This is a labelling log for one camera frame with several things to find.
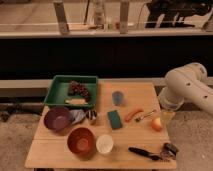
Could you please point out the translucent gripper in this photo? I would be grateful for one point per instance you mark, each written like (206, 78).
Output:
(166, 116)

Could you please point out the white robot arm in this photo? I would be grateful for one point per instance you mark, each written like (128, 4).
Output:
(186, 83)

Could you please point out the blue cup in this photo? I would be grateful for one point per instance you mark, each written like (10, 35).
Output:
(117, 97)

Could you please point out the white paper cup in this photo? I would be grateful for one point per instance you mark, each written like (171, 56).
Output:
(104, 144)

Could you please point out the orange apple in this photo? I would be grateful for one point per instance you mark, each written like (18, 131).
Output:
(156, 124)

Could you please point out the metal fork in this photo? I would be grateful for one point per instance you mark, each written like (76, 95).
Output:
(145, 115)

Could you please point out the small dark clip object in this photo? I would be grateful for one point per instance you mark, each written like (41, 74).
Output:
(169, 151)

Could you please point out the orange carrot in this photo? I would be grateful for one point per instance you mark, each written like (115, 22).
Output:
(131, 114)

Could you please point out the green sponge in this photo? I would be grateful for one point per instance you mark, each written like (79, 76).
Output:
(114, 120)

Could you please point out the orange bowl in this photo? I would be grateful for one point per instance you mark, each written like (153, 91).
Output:
(81, 141)

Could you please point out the crumpled grey cloth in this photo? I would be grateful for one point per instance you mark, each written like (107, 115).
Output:
(77, 116)

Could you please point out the dark grape bunch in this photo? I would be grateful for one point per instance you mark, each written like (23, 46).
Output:
(76, 88)

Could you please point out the green plastic tray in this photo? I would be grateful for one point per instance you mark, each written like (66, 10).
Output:
(58, 91)

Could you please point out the purple bowl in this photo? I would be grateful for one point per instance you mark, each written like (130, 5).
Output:
(57, 118)

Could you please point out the black handled tool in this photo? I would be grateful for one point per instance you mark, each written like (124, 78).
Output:
(144, 153)

